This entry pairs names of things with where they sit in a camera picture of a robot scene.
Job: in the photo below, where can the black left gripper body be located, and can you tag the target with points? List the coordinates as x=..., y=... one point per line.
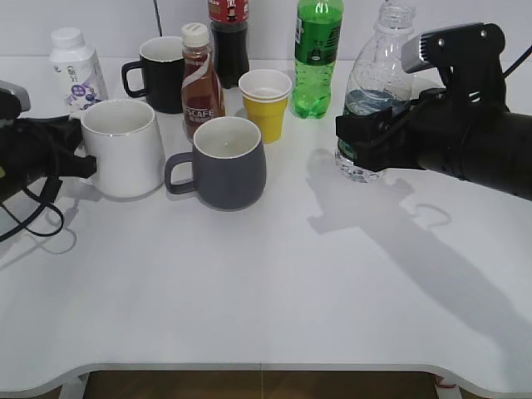
x=33, y=148

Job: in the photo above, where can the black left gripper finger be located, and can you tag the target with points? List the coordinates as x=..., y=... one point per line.
x=76, y=166

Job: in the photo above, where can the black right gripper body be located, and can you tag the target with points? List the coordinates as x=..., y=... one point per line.
x=455, y=138

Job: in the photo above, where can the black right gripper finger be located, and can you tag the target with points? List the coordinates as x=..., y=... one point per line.
x=378, y=140

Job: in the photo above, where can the white ceramic mug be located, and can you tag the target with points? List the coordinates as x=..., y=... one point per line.
x=124, y=137

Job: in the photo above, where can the clear water bottle green label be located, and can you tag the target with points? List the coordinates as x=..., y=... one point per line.
x=377, y=80

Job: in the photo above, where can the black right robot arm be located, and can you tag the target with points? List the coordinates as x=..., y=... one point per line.
x=518, y=182

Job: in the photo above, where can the black ceramic mug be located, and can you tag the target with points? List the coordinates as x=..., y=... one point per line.
x=162, y=67

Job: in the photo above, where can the grey ceramic mug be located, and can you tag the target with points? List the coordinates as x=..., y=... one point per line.
x=229, y=168

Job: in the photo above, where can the red ceramic cup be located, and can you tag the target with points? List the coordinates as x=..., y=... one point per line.
x=421, y=84

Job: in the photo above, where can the white yogurt drink bottle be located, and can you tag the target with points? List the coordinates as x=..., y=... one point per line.
x=78, y=70

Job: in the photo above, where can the yellow paper cup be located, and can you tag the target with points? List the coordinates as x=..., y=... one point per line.
x=265, y=96

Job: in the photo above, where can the green soda bottle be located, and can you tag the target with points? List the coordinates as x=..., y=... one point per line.
x=318, y=27

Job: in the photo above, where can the brown Nescafe coffee bottle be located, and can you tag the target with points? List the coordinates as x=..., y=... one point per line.
x=201, y=92

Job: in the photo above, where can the dark cola bottle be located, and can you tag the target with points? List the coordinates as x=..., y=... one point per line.
x=229, y=25

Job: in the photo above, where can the white table leg left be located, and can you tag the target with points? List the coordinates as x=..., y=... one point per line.
x=74, y=388

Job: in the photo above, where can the white table leg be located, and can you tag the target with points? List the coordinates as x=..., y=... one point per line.
x=74, y=388
x=446, y=387

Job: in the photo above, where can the white table leg right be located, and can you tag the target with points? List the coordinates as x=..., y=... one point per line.
x=446, y=387

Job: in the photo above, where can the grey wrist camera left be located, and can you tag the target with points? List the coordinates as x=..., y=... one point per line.
x=14, y=101

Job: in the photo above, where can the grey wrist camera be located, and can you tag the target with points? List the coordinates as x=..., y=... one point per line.
x=467, y=58
x=14, y=101

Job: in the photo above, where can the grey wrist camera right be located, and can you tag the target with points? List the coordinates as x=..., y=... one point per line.
x=467, y=58

